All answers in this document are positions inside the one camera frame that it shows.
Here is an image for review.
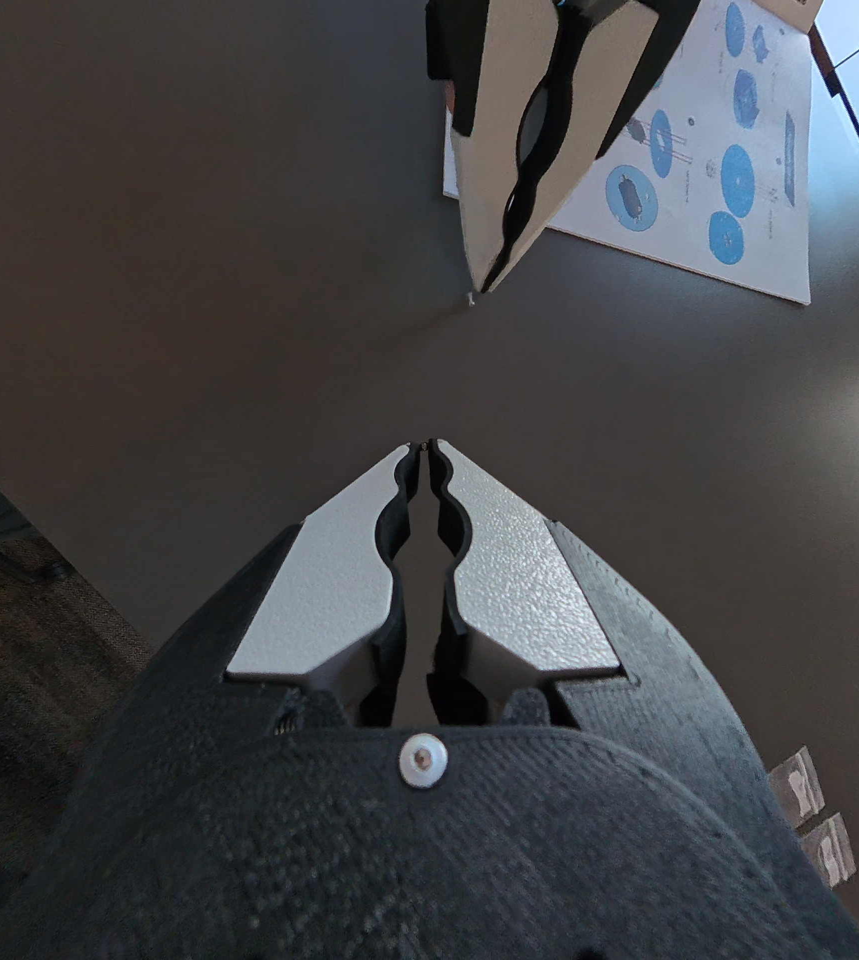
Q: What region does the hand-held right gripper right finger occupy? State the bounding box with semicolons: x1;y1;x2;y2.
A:
429;438;622;727

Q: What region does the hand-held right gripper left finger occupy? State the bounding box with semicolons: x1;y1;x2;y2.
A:
224;441;431;727

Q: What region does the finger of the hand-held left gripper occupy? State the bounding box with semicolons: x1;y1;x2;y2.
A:
450;0;562;294
483;0;662;295

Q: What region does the printed instruction sheet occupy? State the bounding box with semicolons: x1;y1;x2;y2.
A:
440;0;813;307

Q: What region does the small clear zip bag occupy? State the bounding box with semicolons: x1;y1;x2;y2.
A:
800;813;859;890
767;746;827;830

